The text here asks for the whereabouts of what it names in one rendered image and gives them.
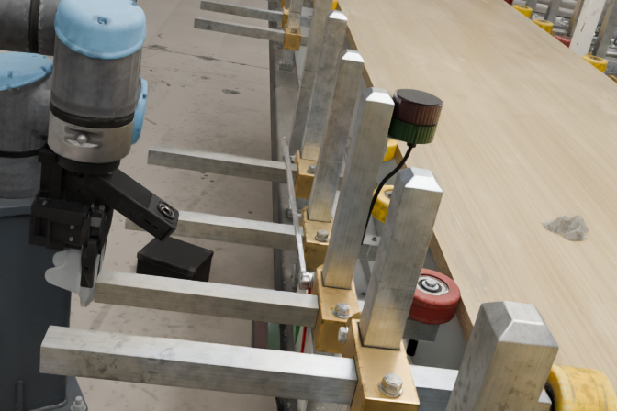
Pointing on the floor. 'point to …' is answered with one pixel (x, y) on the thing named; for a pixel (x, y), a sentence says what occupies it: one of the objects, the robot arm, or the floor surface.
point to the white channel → (594, 2)
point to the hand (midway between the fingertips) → (92, 297)
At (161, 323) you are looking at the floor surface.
